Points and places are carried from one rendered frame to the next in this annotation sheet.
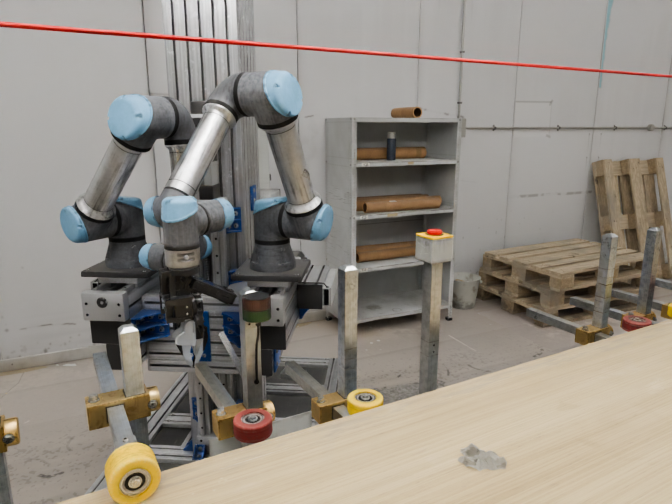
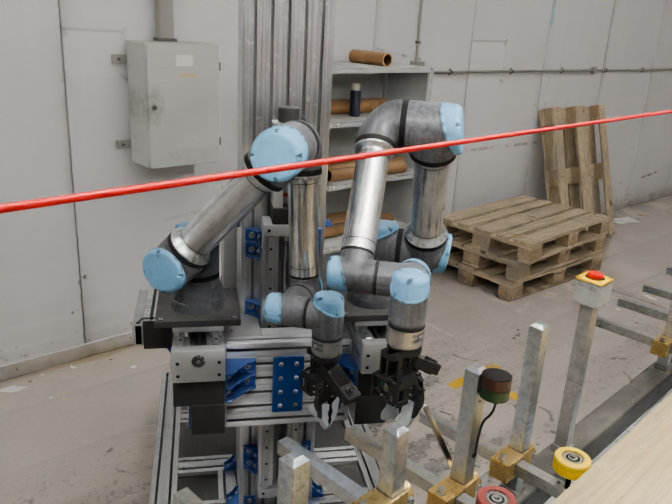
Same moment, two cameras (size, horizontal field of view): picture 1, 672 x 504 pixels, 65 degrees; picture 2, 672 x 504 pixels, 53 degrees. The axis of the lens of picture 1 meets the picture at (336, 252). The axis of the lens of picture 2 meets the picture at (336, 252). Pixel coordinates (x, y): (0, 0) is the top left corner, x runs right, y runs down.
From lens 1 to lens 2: 0.89 m
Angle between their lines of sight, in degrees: 17
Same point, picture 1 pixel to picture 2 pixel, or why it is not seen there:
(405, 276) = not seen: hidden behind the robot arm
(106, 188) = (222, 230)
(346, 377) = (526, 432)
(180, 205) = (423, 285)
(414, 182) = not seen: hidden behind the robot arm
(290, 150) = (442, 185)
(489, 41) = not seen: outside the picture
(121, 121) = (273, 161)
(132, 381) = (398, 481)
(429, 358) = (576, 398)
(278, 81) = (459, 120)
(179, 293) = (402, 374)
